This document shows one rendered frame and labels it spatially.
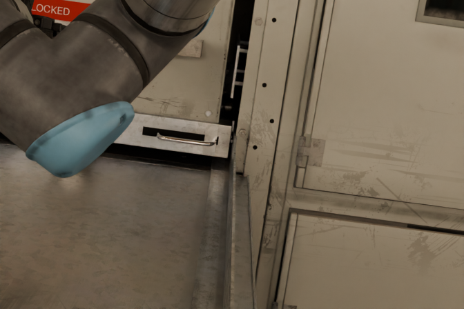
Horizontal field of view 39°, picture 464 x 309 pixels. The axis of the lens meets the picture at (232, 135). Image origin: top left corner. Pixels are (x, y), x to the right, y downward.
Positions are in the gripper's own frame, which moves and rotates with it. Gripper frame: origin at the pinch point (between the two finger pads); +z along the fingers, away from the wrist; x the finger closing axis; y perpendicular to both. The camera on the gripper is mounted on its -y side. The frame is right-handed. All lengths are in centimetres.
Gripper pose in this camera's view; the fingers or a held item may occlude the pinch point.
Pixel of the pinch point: (47, 32)
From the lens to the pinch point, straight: 93.0
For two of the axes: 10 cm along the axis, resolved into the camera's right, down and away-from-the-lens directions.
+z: -0.1, -0.5, 10.0
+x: 9.9, 1.3, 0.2
